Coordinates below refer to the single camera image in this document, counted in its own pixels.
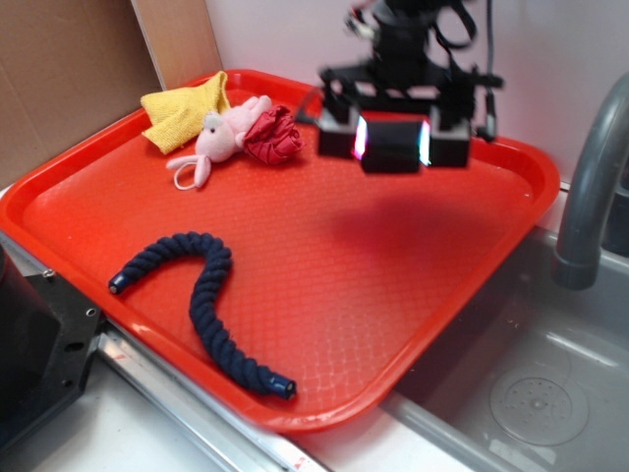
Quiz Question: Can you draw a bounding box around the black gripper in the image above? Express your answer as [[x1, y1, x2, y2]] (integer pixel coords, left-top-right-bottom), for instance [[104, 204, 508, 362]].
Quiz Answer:
[[316, 1, 503, 168]]

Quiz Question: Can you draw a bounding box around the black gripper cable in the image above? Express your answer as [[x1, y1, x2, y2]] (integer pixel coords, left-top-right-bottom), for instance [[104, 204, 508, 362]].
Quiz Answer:
[[431, 0, 498, 144]]

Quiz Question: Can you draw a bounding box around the red plastic tray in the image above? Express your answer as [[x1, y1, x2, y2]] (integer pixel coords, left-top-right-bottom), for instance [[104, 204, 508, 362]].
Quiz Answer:
[[0, 69, 562, 435]]

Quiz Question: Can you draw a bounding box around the wooden board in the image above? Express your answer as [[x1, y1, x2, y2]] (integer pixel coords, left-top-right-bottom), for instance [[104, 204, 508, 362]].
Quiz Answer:
[[131, 0, 222, 89]]

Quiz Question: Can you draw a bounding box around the grey faucet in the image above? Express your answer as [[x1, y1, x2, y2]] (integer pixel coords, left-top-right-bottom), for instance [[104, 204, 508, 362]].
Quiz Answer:
[[551, 75, 628, 290]]

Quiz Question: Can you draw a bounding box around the dark blue twisted rope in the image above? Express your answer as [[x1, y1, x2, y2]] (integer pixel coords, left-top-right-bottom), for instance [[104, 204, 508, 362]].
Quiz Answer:
[[107, 231, 298, 401]]

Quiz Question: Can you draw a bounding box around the black box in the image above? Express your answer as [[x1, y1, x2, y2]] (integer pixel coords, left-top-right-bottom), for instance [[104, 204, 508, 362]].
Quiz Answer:
[[352, 115, 427, 174]]

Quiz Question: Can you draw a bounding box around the brown cardboard panel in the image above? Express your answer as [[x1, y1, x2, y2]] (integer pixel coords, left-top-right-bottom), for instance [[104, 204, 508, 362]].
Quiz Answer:
[[1, 1, 160, 187]]

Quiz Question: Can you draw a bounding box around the pink plush toy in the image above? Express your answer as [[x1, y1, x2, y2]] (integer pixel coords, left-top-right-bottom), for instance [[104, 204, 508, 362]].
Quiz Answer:
[[166, 95, 272, 191]]

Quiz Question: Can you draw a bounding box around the yellow cloth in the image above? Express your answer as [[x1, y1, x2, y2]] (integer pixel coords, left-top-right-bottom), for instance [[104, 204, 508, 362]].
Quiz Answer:
[[140, 71, 231, 154]]

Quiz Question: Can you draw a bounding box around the grey sink basin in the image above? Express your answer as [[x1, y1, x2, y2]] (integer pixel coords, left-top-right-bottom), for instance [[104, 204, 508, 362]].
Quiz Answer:
[[314, 225, 629, 472]]

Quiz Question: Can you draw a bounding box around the red crumpled fabric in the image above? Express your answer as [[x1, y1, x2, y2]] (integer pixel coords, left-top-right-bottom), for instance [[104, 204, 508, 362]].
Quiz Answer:
[[243, 105, 306, 165]]

